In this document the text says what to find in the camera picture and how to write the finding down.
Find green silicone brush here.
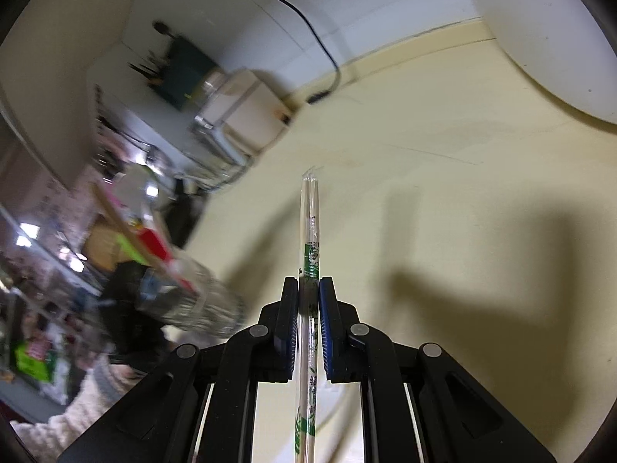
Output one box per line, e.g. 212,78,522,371
116,234,150,266

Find disposable chopsticks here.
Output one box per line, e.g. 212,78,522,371
289,166,325,463

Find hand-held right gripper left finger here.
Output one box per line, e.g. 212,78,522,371
58,276,300,463

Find red plastic spatula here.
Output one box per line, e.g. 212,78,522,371
137,229,194,290

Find black power cable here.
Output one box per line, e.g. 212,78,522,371
241,0,343,104

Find clear glass jar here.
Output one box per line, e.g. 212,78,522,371
190,123,251,179

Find white rice cooker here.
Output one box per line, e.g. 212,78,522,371
463,0,617,123

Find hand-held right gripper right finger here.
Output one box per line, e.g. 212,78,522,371
318,276,557,463

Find beige electric pot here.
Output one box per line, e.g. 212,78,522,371
193,68,292,155

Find dark green utensil holder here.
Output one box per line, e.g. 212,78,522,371
147,36,217,112

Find black electric griddle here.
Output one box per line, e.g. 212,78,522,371
164,178,206,247

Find clear glass cup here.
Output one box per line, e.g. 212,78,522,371
134,246,248,341

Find person's left forearm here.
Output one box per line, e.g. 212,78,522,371
10,352,162,463

